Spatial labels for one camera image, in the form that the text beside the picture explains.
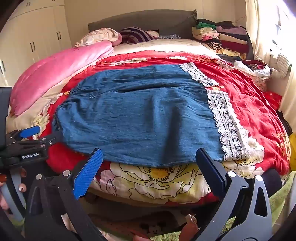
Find white wardrobe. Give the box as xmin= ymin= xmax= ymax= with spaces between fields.
xmin=0 ymin=0 xmax=72 ymax=87

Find stack of folded clothes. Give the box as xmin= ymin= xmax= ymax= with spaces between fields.
xmin=192 ymin=19 xmax=255 ymax=62

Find pink quilt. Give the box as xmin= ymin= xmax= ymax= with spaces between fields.
xmin=9 ymin=40 xmax=115 ymax=116

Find grey padded headboard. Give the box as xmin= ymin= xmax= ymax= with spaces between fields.
xmin=88 ymin=10 xmax=197 ymax=39

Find person's right hand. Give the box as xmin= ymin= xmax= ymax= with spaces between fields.
xmin=131 ymin=213 xmax=200 ymax=241

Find red floral blanket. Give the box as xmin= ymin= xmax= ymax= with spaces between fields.
xmin=32 ymin=51 xmax=291 ymax=205

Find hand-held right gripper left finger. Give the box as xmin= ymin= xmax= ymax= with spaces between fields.
xmin=24 ymin=148 xmax=107 ymax=241

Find purple striped cloth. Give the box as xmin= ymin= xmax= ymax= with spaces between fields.
xmin=120 ymin=27 xmax=160 ymax=44

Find floral pillow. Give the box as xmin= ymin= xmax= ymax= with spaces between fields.
xmin=75 ymin=28 xmax=122 ymax=48

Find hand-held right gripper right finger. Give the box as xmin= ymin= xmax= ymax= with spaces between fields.
xmin=195 ymin=148 xmax=274 ymax=241

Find yellow object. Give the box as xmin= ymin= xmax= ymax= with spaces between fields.
xmin=289 ymin=133 xmax=296 ymax=169

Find white knitted garment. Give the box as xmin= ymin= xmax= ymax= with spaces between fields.
xmin=269 ymin=53 xmax=292 ymax=78

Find blue pants with lace trim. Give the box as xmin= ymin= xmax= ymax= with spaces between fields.
xmin=52 ymin=62 xmax=252 ymax=168

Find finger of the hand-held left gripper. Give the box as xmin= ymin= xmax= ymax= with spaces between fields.
xmin=5 ymin=135 xmax=61 ymax=152
xmin=6 ymin=126 xmax=41 ymax=142

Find cream curtain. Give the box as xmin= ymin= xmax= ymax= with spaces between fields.
xmin=245 ymin=0 xmax=296 ymax=112

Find pile of loose clothes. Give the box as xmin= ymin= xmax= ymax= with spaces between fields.
xmin=233 ymin=59 xmax=271 ymax=79

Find person's left hand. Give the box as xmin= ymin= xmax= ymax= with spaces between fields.
xmin=0 ymin=168 xmax=27 ymax=216

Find green towel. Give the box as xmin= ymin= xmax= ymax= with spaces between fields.
xmin=148 ymin=171 xmax=296 ymax=241

